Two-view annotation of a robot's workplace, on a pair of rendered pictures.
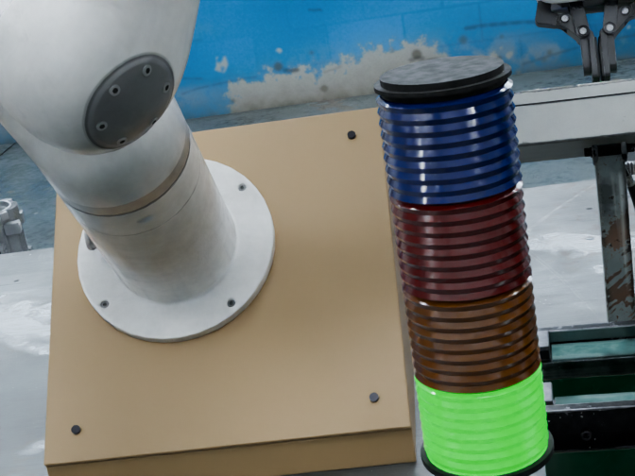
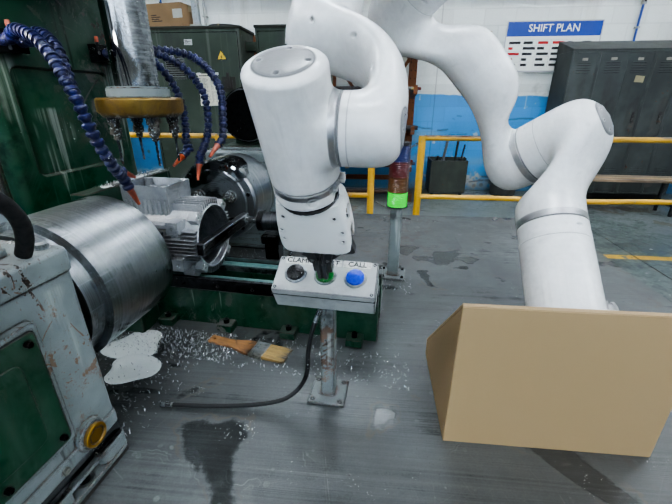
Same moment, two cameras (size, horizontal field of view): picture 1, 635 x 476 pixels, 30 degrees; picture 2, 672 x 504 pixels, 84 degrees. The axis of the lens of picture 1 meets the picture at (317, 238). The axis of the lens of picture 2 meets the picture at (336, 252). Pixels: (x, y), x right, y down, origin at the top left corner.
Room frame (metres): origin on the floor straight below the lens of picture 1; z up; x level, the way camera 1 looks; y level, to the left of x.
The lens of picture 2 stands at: (1.60, -0.27, 1.34)
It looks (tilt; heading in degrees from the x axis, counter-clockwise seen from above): 23 degrees down; 179
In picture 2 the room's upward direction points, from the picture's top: straight up
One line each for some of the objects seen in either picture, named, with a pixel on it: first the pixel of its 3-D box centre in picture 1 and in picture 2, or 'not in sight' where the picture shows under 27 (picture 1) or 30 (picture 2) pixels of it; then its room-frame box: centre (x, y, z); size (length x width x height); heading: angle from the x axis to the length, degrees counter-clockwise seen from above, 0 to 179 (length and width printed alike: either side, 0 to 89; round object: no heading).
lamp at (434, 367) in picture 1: (471, 323); (398, 184); (0.51, -0.06, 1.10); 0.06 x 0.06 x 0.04
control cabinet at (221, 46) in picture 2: not in sight; (210, 130); (-2.77, -1.58, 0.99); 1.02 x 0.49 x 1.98; 83
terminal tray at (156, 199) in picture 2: not in sight; (158, 195); (0.68, -0.69, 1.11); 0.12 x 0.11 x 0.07; 78
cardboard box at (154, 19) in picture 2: not in sight; (173, 18); (-2.84, -1.83, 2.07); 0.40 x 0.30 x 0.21; 75
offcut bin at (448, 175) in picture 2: not in sight; (447, 166); (-3.79, 1.43, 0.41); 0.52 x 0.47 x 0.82; 83
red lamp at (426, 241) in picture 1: (460, 232); (399, 168); (0.51, -0.06, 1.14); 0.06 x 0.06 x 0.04
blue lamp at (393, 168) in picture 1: (449, 137); (400, 153); (0.51, -0.06, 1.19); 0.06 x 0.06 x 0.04
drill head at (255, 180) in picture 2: not in sight; (234, 192); (0.37, -0.59, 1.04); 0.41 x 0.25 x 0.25; 168
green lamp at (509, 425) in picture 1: (482, 409); (397, 199); (0.51, -0.06, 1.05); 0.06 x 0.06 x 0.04
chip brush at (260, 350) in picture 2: not in sight; (248, 347); (0.89, -0.46, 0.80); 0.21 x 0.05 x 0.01; 70
